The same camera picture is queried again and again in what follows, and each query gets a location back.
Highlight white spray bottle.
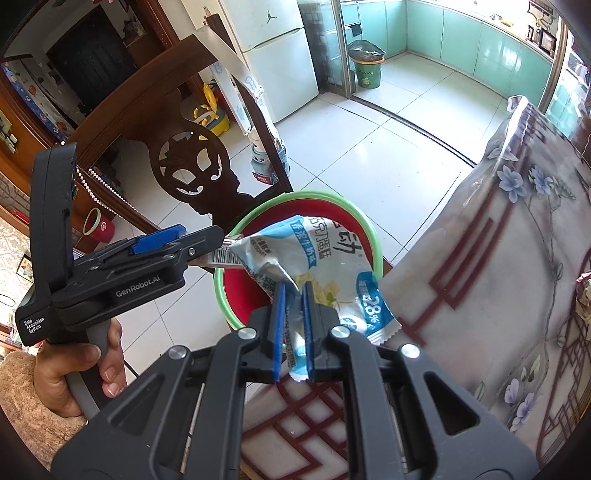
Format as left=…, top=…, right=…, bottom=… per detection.
left=249, top=131, right=274, bottom=186

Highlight dark wooden carved chair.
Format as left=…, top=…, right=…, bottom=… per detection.
left=74, top=11, right=296, bottom=241

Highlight white blue snack wrapper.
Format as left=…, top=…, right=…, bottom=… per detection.
left=228, top=215, right=402, bottom=383

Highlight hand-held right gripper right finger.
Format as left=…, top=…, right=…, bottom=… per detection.
left=301, top=282, right=539, bottom=480

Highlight yellow plastic toy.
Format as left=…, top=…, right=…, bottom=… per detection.
left=191, top=80, right=232, bottom=138

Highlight green kitchen waste bin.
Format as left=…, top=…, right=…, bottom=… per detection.
left=347, top=39, right=387, bottom=90

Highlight red trash bin green rim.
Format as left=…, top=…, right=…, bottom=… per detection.
left=213, top=191, right=384, bottom=334

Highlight dark wooden door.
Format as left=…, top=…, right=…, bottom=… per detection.
left=46, top=7, right=136, bottom=121

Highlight red cup green rim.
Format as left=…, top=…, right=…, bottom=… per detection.
left=83, top=208, right=117, bottom=242

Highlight teal kitchen cabinets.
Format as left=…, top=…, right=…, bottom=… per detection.
left=318, top=0, right=557, bottom=93

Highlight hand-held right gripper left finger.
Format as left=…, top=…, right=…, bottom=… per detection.
left=51, top=282, right=287, bottom=480

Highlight white refrigerator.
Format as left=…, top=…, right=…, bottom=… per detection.
left=222, top=0, right=320, bottom=124

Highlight small doll figurine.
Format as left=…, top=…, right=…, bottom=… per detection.
left=575, top=272, right=591, bottom=326

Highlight white printed plastic sleeve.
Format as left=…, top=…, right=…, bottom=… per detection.
left=212, top=62, right=254, bottom=136

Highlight barcode packet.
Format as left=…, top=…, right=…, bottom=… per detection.
left=198, top=233, right=245, bottom=268

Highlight person's left hand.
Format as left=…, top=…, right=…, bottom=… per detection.
left=34, top=318, right=129, bottom=418

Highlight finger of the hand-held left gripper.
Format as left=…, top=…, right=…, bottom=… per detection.
left=99, top=225, right=225, bottom=281
left=95, top=224, right=186, bottom=262

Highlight white bead string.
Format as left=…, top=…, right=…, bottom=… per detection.
left=76, top=164, right=141, bottom=219

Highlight beige plush cushion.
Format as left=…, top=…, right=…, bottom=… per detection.
left=0, top=351, right=88, bottom=469

